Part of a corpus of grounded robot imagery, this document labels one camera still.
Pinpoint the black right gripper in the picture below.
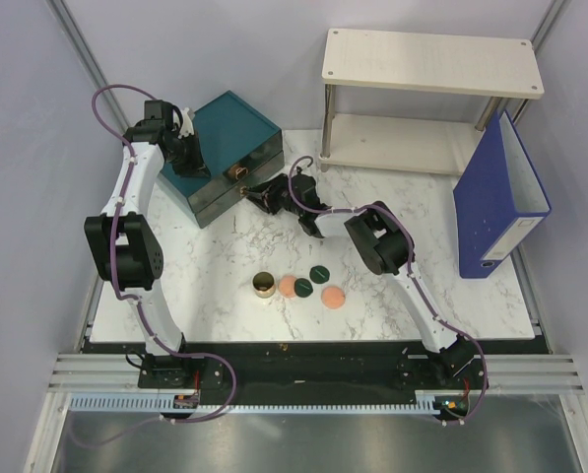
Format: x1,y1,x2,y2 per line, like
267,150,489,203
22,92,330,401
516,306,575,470
244,173,303,218

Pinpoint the teal drawer organizer box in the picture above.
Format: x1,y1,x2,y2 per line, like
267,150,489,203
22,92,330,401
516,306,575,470
160,91,285,229

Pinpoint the gold round jar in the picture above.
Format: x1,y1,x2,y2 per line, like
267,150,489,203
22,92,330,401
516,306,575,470
251,271,276,299

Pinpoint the dark green puff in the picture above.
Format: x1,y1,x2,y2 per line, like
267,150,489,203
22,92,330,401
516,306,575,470
294,278,313,298
309,265,330,285

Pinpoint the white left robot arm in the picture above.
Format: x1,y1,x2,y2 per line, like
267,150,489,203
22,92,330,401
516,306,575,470
84,99,210,389

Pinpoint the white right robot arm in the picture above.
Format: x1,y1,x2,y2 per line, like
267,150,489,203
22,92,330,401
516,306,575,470
241,169,474,388

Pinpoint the peach sponge left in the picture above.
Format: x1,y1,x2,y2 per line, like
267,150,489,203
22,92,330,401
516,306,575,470
278,275,296,299

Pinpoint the peach sponge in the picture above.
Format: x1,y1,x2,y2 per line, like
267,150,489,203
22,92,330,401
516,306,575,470
321,286,346,309
278,275,296,299

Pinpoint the peach sponge right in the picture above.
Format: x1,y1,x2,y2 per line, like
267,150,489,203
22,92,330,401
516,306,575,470
321,286,346,309

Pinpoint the beige two-tier shelf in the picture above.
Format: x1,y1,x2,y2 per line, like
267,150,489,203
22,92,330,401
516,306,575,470
319,28,545,176

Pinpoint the blue lever arch binder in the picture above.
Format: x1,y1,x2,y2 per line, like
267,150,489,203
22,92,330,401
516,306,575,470
453,111,552,279

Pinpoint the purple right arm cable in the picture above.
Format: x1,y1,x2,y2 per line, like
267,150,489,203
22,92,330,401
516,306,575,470
286,156,492,428

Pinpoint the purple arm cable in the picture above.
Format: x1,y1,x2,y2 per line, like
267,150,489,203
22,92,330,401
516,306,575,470
69,80,238,448
286,156,492,428

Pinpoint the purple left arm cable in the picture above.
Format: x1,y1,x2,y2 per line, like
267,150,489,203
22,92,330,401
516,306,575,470
69,80,238,448

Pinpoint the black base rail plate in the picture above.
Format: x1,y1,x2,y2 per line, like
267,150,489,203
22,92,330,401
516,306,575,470
138,354,484,391

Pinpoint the light blue cable duct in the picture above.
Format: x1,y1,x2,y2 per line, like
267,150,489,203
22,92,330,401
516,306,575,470
68,392,466,415

